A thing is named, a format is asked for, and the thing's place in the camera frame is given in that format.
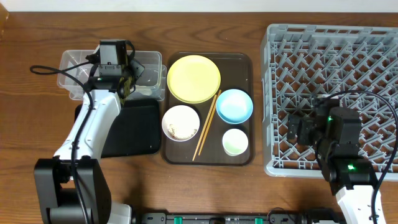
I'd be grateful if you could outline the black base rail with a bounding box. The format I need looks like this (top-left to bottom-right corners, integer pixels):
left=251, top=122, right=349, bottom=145
left=131, top=207, right=346, bottom=224

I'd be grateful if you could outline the dark brown serving tray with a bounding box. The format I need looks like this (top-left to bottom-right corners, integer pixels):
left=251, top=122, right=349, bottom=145
left=162, top=52, right=255, bottom=166

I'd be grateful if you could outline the grey dishwasher rack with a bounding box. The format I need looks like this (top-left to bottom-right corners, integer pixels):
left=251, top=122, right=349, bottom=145
left=261, top=24, right=397, bottom=181

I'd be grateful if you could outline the wooden chopstick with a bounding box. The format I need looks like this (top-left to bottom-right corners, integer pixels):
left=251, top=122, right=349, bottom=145
left=192, top=95, right=217, bottom=161
left=197, top=90, right=221, bottom=156

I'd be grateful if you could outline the light blue bowl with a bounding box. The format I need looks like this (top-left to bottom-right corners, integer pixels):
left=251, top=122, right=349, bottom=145
left=216, top=89, right=254, bottom=124

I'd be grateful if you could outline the yellow plate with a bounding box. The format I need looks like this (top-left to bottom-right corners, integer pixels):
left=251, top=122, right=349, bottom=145
left=167, top=55, right=221, bottom=104

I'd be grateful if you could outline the right wooden chopstick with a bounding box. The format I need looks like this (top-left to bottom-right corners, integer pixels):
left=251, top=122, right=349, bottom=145
left=197, top=90, right=221, bottom=156

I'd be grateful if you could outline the left wooden chopstick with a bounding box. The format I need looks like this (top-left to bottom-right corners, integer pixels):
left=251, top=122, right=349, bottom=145
left=192, top=95, right=217, bottom=161

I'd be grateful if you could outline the black waste tray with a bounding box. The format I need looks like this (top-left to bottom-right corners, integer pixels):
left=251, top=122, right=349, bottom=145
left=67, top=98, right=161, bottom=160

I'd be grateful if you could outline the small white green cup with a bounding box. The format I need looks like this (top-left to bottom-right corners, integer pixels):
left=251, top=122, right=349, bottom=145
left=222, top=129, right=249, bottom=156

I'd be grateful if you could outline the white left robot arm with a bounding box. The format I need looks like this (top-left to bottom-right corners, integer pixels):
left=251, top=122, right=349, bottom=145
left=30, top=40, right=144, bottom=223

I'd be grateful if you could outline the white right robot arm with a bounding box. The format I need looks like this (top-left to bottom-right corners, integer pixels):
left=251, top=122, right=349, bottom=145
left=287, top=107, right=386, bottom=223

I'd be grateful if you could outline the white bowl with rice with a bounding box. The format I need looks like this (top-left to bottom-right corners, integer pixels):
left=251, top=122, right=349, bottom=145
left=162, top=105, right=200, bottom=142

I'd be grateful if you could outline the clear plastic bin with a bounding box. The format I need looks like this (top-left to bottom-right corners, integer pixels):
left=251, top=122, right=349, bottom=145
left=57, top=50, right=167, bottom=101

